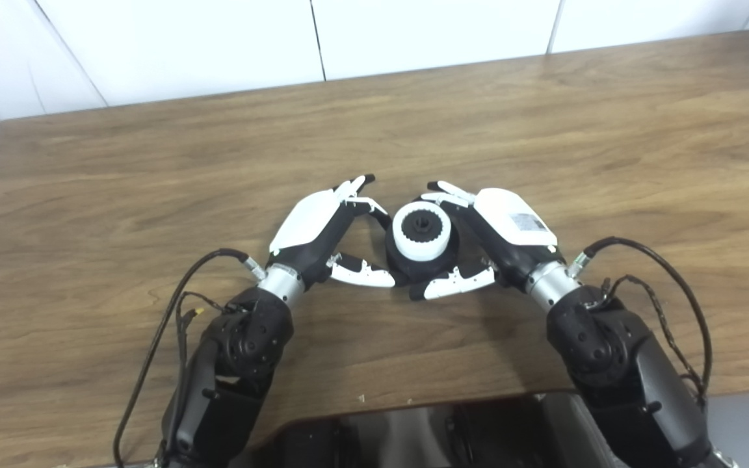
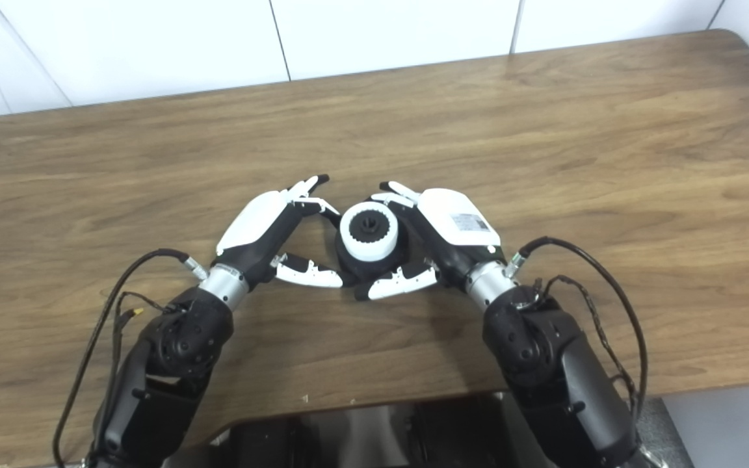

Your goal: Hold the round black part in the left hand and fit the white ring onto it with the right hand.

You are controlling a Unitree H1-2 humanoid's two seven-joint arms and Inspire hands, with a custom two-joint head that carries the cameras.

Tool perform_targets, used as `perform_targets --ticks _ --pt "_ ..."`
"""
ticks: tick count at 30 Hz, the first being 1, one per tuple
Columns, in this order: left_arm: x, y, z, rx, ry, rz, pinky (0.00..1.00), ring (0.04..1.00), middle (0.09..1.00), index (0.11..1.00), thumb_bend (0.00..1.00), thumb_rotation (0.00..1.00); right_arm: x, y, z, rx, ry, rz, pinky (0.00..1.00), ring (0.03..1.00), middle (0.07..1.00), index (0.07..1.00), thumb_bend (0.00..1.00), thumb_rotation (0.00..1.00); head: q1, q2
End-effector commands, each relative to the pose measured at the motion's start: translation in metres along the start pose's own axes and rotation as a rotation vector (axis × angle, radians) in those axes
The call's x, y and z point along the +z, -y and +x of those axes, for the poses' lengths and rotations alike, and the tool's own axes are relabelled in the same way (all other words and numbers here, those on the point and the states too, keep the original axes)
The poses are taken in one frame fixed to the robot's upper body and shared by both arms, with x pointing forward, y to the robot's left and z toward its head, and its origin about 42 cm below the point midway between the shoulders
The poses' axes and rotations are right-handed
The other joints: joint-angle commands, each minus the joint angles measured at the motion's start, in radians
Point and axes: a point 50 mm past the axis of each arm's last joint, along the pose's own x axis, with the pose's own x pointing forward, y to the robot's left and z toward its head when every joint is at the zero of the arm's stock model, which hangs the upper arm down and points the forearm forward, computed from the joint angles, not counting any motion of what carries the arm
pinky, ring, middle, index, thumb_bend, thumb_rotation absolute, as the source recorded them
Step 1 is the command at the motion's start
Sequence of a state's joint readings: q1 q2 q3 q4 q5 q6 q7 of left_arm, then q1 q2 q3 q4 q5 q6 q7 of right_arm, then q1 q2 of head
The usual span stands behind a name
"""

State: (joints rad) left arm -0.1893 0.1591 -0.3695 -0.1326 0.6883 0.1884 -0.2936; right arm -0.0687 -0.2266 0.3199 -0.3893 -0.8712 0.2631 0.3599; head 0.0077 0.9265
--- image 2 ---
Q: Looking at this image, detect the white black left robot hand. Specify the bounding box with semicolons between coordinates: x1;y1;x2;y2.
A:
199;174;346;309

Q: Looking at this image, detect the thin left arm wire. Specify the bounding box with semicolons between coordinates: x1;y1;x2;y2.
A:
111;291;174;391

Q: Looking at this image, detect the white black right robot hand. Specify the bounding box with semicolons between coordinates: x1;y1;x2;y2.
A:
354;181;518;309

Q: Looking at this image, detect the thick black wrist cable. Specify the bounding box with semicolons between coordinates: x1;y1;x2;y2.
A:
505;237;648;417
53;249;209;468

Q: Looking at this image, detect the thin right arm wire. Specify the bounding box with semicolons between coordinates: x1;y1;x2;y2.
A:
534;275;638;404

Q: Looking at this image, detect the round black part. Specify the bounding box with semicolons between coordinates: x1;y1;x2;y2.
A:
334;195;409;283

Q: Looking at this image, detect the thick black left wrist cable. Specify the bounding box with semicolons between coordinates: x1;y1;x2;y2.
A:
53;249;209;468

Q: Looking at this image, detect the thick black right wrist cable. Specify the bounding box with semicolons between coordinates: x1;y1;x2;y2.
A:
505;237;648;417

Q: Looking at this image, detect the white ring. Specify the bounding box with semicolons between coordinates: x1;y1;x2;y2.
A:
339;201;401;262

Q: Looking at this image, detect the black robot torso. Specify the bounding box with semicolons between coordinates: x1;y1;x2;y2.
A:
209;390;544;468

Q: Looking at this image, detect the thin arm wire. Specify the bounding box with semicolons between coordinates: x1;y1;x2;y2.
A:
534;275;638;404
111;291;174;391

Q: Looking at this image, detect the grey textured mat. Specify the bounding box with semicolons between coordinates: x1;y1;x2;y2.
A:
635;396;694;468

